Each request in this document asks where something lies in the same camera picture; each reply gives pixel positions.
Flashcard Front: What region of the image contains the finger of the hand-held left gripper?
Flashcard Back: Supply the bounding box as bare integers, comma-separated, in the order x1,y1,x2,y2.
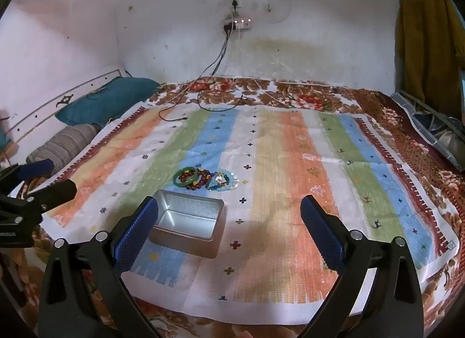
0,158,55,182
22,179,78,215

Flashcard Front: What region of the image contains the looped black cable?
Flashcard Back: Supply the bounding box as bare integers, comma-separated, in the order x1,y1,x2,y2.
198,89,248,112

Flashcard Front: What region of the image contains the long black cable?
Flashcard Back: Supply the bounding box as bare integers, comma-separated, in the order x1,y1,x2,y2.
159,28,233,123

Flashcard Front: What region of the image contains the colourful striped mat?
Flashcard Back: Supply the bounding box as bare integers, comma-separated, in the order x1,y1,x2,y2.
44,106,460,326

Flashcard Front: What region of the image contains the green bangle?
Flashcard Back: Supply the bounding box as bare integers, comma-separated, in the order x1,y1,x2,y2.
173,167,198,187

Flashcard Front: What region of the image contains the light blue bead bracelet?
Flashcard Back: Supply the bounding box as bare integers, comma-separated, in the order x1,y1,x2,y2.
205,168,240,191

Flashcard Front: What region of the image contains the dark red bead bracelet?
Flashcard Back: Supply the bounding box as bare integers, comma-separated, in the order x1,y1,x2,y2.
179,171,208,191

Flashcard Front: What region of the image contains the white power strip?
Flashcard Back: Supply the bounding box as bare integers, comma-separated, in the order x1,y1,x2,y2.
222,17,252,31

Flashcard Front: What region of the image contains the mustard yellow garment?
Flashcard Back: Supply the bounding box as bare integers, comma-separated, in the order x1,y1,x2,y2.
395,0,465,114

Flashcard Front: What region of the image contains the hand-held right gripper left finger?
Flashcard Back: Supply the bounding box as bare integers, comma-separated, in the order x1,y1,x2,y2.
38,196,160,338

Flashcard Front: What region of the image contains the silver metal tin box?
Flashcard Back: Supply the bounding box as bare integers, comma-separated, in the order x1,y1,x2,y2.
148,189,226,259

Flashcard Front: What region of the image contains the clear plastic storage box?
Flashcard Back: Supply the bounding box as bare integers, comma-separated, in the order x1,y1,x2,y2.
390,91,465,172

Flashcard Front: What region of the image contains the teal pillow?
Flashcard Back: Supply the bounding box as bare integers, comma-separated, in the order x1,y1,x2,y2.
54,77,162,126

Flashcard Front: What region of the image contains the white headboard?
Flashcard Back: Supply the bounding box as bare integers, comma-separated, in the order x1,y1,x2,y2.
0,68,126,143

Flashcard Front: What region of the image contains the grey striped pillow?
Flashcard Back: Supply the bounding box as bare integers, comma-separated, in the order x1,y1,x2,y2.
25,123,102,175

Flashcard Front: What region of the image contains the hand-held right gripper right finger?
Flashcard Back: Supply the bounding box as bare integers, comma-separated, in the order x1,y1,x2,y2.
300,195,424,338

